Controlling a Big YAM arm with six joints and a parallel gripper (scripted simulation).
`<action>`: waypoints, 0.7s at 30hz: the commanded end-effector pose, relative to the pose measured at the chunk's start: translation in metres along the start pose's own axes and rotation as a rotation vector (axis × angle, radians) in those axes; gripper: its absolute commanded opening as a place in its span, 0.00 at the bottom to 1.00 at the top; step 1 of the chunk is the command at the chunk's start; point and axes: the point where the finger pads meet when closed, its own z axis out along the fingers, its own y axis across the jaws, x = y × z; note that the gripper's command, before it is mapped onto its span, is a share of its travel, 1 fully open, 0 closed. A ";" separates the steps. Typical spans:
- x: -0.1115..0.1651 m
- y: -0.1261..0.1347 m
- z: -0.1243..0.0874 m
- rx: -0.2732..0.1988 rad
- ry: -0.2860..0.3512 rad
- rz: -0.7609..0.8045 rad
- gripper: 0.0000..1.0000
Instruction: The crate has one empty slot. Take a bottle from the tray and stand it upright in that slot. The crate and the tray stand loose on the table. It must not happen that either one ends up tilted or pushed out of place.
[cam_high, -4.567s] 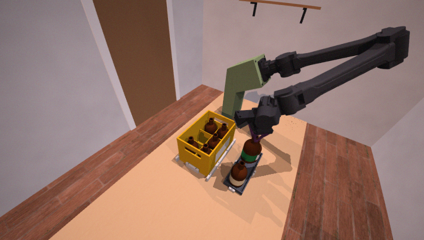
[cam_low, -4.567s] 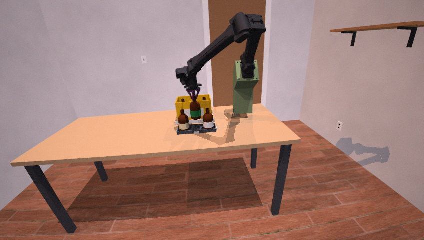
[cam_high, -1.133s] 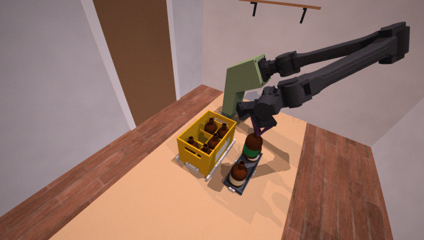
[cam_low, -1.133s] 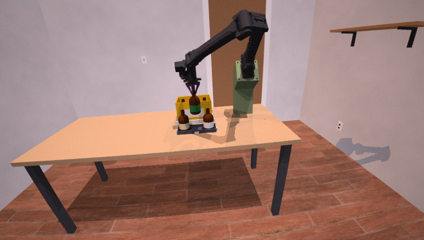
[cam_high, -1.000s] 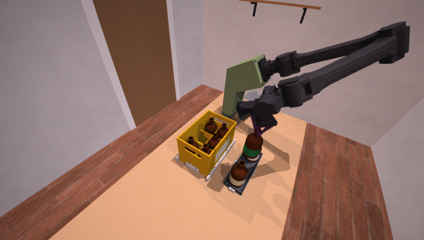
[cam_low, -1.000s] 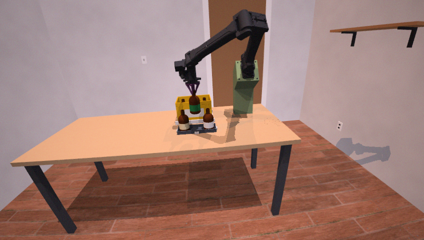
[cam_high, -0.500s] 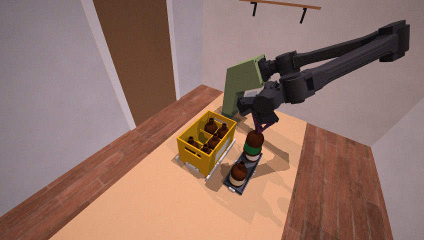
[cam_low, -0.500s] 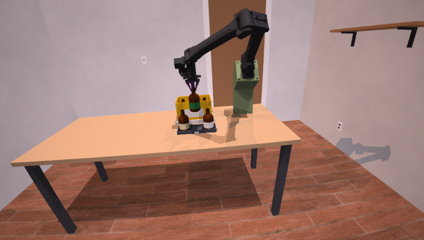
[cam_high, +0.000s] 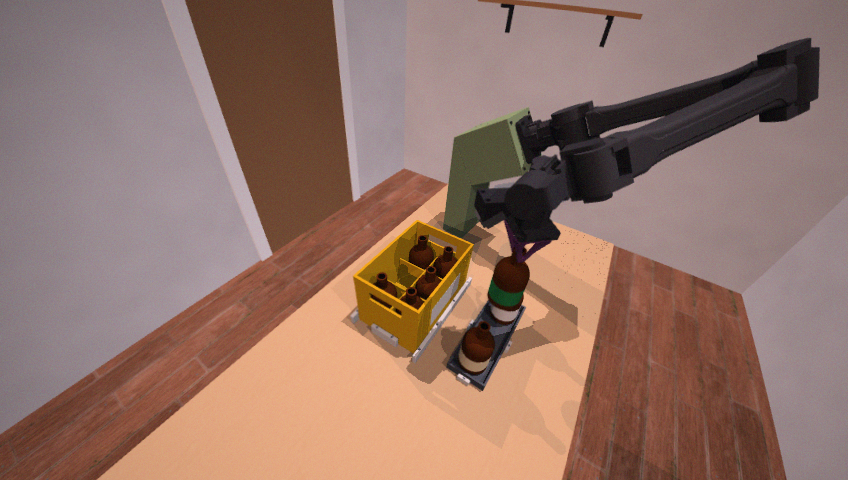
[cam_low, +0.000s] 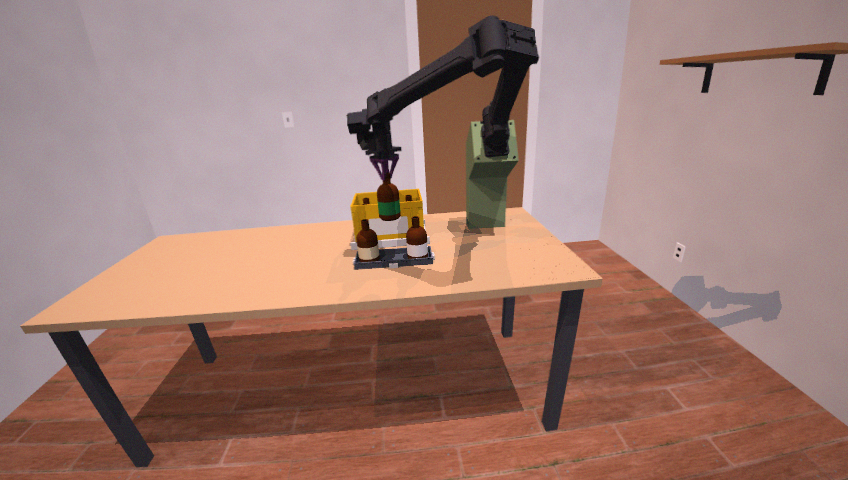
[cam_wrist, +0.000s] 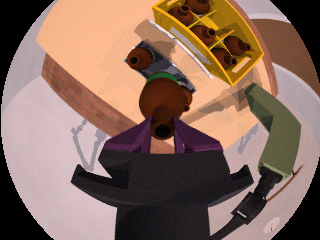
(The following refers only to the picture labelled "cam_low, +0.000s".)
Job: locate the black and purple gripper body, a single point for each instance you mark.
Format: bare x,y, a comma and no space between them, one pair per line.
384,148

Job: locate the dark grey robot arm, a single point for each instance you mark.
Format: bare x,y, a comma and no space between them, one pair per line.
501,43

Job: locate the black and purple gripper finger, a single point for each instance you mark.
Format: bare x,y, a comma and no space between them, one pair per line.
394,162
383,163

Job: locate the yellow bottle crate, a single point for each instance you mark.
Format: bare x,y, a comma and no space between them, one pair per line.
387,229

